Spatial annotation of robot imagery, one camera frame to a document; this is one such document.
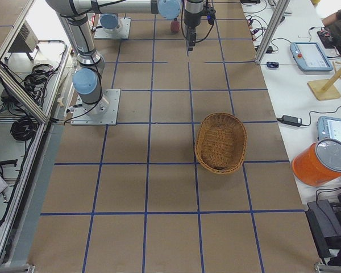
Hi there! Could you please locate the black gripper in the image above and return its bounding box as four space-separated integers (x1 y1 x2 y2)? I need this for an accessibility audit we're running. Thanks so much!
184 0 203 51

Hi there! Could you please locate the red apple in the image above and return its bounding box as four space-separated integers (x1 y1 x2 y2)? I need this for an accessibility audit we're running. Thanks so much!
170 20 180 34

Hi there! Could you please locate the wicker basket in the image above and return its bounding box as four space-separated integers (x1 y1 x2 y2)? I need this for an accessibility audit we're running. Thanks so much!
194 113 247 175

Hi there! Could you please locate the small blue device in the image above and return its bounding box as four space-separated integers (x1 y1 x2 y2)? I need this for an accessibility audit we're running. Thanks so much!
266 61 279 69

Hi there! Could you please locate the blue teach pendant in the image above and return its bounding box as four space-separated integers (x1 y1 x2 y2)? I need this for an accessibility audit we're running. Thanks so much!
317 116 341 142
290 42 333 72

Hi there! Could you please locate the black power adapter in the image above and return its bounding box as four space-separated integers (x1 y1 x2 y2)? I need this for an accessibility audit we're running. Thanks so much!
277 115 302 127

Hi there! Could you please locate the wooden stand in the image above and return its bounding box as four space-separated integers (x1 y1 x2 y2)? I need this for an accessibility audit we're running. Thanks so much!
307 61 341 101

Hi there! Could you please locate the orange bucket with lid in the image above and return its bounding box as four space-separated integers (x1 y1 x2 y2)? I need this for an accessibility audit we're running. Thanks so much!
292 138 341 187

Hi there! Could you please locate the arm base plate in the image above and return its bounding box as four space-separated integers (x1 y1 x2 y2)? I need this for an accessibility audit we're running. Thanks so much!
94 14 131 40
70 89 120 126

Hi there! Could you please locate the aluminium frame post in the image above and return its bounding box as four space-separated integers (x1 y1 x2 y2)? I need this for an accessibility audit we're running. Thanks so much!
255 0 290 64

